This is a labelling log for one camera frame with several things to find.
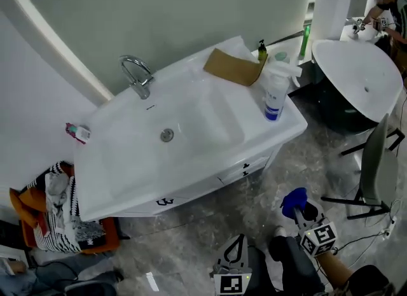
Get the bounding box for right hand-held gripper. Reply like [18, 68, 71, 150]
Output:
[291, 201, 338, 258]

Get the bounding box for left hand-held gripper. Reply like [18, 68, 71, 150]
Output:
[209, 234, 253, 296]

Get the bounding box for blue cloth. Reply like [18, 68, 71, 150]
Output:
[279, 187, 308, 222]

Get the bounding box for white cabinet door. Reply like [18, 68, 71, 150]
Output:
[221, 155, 272, 180]
[117, 197, 166, 218]
[158, 178, 224, 216]

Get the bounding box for small white drawer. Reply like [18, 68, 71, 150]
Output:
[222, 166, 266, 187]

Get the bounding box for person's right forearm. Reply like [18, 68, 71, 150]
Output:
[316, 251, 354, 290]

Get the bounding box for person's legs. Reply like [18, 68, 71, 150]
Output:
[244, 235, 326, 296]

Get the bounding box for grey chair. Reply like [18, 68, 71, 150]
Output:
[321, 113, 405, 221]

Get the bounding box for person's black shirt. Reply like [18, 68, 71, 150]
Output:
[317, 264, 396, 296]

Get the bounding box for white spray bottle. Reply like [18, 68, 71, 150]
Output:
[263, 64, 303, 122]

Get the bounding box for white vanity cabinet with sink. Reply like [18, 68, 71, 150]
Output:
[72, 35, 308, 222]

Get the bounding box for white low ledge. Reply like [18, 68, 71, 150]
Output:
[251, 45, 319, 92]

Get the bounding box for black white patterned pillow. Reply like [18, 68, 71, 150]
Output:
[75, 220, 107, 251]

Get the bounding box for white round table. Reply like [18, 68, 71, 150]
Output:
[310, 39, 404, 134]

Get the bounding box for brown cardboard sheet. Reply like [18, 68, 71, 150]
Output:
[203, 48, 268, 87]

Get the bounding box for dark pump bottle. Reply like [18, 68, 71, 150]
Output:
[257, 39, 269, 62]

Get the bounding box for green bottle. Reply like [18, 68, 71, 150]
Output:
[298, 25, 311, 58]

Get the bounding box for black white striped blanket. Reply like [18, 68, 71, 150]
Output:
[27, 160, 82, 253]

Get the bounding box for grey white clothes pile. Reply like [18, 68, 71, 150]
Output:
[45, 171, 72, 225]

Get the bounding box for red book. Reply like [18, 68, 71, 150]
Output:
[36, 214, 51, 239]

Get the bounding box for pink green toiletry item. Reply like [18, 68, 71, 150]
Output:
[65, 122, 92, 145]

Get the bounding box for chrome faucet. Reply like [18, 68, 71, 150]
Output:
[119, 55, 156, 100]

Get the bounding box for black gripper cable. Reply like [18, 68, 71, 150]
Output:
[314, 246, 340, 276]

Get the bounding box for black power cable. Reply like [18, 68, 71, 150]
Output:
[335, 230, 387, 254]

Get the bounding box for large wall mirror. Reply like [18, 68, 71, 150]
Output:
[0, 0, 319, 105]

